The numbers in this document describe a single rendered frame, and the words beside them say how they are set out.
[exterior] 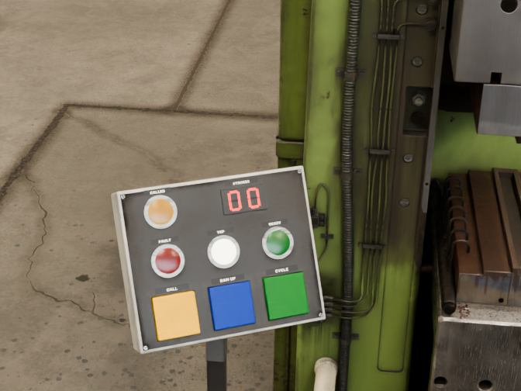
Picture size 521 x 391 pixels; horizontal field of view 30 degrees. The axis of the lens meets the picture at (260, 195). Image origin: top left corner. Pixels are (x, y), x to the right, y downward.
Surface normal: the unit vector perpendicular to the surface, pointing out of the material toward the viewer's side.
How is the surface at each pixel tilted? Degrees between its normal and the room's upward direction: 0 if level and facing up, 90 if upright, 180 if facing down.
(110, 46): 0
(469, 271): 0
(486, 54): 90
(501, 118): 90
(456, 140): 90
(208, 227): 60
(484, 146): 90
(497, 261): 0
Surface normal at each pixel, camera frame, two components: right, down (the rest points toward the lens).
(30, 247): 0.01, -0.88
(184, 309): 0.28, -0.04
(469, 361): -0.12, 0.47
